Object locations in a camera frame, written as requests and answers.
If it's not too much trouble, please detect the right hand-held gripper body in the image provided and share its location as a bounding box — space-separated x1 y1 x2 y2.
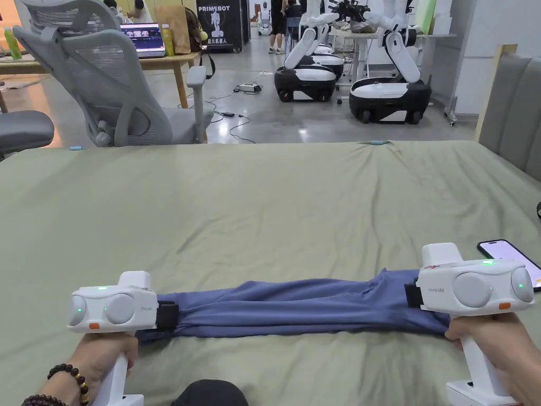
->
404 243 536 406

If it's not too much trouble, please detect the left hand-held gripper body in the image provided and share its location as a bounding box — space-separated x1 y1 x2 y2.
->
67 271 181 406

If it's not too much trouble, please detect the blue garment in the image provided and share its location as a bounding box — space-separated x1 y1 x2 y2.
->
135 267 451 346

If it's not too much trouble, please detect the person's left forearm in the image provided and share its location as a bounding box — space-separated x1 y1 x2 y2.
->
21 362 91 406

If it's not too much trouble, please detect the person's left hand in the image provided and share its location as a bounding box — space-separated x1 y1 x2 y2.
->
67 331 140 406

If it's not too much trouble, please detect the person's right hand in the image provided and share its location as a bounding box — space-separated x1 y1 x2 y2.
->
444 311 541 406

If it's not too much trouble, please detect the black smartphone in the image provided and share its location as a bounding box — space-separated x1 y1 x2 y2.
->
477 239 541 293

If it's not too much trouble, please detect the person's body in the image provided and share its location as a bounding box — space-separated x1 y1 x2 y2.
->
171 379 250 406

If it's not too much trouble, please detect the bed with pale green sheet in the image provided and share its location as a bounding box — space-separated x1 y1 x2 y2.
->
0 140 541 406

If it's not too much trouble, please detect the grey padded headboard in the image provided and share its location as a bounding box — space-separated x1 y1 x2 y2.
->
479 52 541 178

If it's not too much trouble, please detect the dark grey office chair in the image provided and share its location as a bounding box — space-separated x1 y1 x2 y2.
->
0 110 56 162

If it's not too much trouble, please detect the white and black wheeled robot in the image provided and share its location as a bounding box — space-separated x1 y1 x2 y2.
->
348 0 433 126
274 0 345 104

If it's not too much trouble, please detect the light grey mesh office chair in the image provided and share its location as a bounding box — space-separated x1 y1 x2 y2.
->
12 0 215 147

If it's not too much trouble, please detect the wooden table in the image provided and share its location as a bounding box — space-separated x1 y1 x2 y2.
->
0 0 203 112

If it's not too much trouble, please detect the white table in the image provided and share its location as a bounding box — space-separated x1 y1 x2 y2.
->
332 16 458 85

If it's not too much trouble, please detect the black display stand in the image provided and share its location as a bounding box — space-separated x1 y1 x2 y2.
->
196 0 245 54

